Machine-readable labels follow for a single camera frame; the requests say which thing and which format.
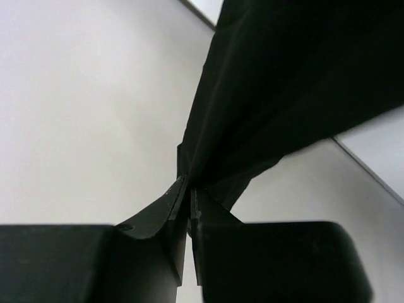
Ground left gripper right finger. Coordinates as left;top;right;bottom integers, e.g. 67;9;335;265
190;189;373;303

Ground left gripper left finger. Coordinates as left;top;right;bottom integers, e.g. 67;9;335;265
1;177;186;302

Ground black trousers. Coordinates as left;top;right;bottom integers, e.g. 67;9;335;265
177;1;403;209

